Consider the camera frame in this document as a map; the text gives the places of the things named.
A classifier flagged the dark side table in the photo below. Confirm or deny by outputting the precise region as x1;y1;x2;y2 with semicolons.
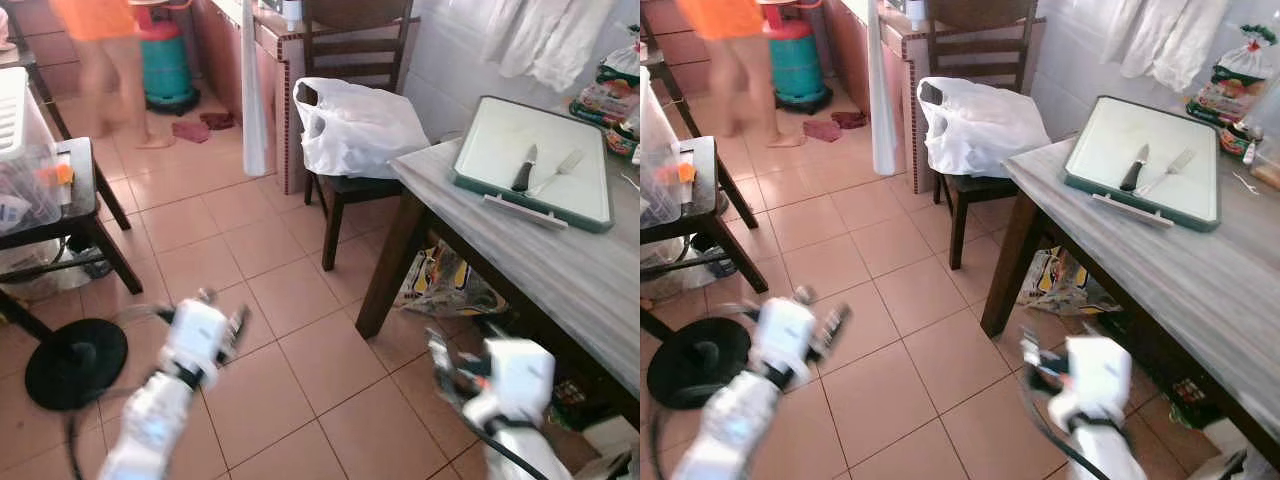
0;135;144;341
640;135;771;341

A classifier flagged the tiled kitchen counter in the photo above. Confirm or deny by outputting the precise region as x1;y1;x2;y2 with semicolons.
825;0;941;194
190;0;311;196

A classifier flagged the dark wooden chair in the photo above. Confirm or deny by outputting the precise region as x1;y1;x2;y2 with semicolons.
300;0;421;273
925;0;1046;271

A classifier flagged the white tray green rim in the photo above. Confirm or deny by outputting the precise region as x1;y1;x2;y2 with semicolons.
1062;95;1222;233
451;95;614;234

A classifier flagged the printed plastic bag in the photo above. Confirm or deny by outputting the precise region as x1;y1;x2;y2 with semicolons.
398;240;508;318
1018;245;1121;316

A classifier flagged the person in orange shorts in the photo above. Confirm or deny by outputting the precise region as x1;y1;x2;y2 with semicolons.
48;0;179;151
690;0;809;149

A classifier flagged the grey-topped wooden table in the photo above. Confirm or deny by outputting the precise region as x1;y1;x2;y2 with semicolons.
980;135;1280;471
355;135;641;431

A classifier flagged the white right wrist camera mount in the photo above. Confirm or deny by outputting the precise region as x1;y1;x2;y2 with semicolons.
463;337;557;429
1048;335;1134;429

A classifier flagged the black-handled knife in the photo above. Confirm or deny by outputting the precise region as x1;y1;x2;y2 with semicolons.
1119;144;1151;193
511;144;540;194

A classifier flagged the green gas cylinder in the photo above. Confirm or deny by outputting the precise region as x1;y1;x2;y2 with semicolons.
765;12;834;114
133;12;201;116

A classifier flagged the white hanging cloth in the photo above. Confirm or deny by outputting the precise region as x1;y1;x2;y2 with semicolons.
1100;0;1233;93
478;0;619;93

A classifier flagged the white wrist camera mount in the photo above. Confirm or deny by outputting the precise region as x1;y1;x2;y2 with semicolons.
463;337;557;429
158;298;233;389
1048;335;1134;429
750;297;823;389

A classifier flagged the pale wooden strip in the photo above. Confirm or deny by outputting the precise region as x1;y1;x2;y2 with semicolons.
1091;193;1176;229
483;193;570;230

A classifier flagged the black round fan base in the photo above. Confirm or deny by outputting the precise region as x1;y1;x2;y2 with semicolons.
24;317;130;412
646;317;752;410

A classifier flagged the steel fork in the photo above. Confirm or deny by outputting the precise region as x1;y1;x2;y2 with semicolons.
528;149;585;198
1140;149;1197;198

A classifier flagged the clear plastic storage box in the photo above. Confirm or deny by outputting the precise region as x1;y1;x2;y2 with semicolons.
640;70;698;231
0;68;79;233

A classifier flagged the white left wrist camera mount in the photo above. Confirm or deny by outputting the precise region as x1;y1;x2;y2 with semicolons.
158;298;233;389
750;297;823;389

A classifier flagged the white plastic bag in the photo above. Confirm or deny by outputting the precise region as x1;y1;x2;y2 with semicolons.
292;77;432;181
917;77;1053;179

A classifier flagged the bagged bread loaf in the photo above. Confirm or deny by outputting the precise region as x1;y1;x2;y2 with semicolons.
570;28;641;156
1185;25;1279;151

